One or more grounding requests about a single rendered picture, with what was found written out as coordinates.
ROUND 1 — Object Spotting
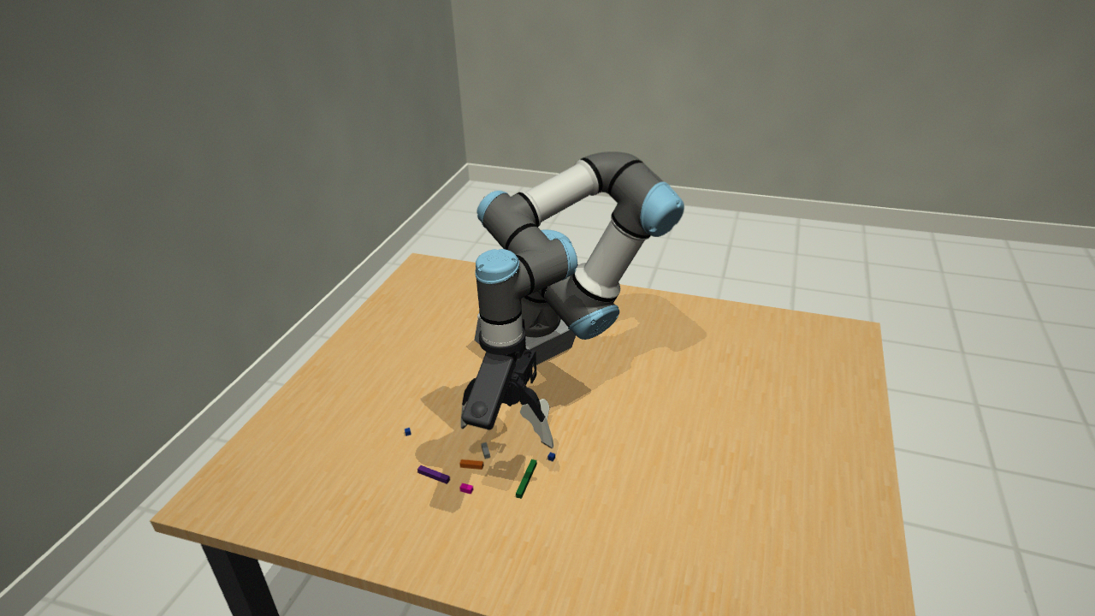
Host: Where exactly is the green rod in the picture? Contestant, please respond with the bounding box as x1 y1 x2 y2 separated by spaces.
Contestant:
516 460 537 499

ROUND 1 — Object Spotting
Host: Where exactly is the purple rod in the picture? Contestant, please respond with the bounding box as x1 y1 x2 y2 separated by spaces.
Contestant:
417 465 450 484

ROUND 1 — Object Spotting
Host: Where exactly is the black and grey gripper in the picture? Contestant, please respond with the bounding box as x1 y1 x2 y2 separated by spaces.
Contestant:
461 319 553 448

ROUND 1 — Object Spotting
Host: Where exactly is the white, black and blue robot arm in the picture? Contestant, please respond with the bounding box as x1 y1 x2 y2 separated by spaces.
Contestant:
462 151 684 430

